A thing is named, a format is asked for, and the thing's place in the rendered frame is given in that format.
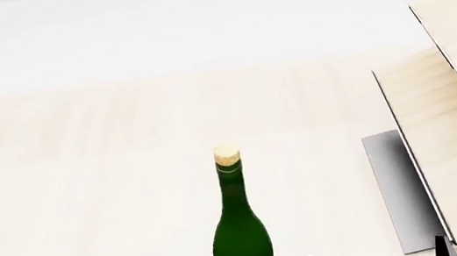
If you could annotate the green wine bottle with cork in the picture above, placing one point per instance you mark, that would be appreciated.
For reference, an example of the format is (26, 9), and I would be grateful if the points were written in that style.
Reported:
(240, 232)

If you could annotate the light wooden wine rack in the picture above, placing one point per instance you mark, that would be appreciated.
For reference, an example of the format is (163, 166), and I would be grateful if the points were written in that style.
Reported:
(456, 144)

